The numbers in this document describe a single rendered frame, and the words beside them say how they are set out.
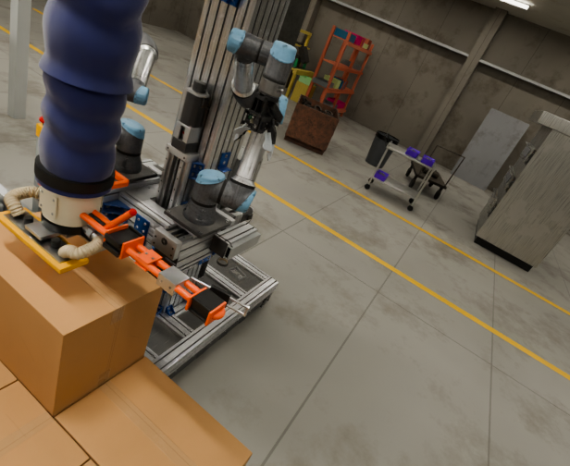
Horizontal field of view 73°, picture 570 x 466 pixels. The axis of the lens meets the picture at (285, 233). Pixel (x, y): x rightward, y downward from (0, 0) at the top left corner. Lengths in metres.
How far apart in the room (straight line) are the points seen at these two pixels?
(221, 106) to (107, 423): 1.33
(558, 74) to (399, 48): 4.02
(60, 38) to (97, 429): 1.23
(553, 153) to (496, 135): 5.08
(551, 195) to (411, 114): 6.34
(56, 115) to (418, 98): 11.56
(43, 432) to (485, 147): 11.29
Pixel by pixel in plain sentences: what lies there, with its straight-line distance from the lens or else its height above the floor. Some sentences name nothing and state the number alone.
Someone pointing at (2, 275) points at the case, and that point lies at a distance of 1.53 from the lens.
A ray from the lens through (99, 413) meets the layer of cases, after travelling 1.66.
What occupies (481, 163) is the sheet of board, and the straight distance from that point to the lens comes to 11.79.
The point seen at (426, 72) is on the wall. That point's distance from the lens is 12.38.
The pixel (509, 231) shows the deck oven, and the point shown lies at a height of 0.44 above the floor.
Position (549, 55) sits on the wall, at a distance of 12.28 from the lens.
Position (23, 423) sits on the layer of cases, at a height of 0.54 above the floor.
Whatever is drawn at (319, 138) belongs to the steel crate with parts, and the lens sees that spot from 7.40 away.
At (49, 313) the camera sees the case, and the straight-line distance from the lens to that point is 1.40.
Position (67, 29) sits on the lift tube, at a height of 1.73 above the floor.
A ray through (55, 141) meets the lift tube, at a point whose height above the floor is 1.42.
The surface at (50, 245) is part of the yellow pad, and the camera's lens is 1.43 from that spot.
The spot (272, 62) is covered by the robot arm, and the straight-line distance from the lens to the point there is 1.25.
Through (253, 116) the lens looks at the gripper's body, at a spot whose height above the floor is 1.65.
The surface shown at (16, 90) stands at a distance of 5.05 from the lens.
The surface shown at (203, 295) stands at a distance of 1.14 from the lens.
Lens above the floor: 1.94
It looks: 27 degrees down
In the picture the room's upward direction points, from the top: 24 degrees clockwise
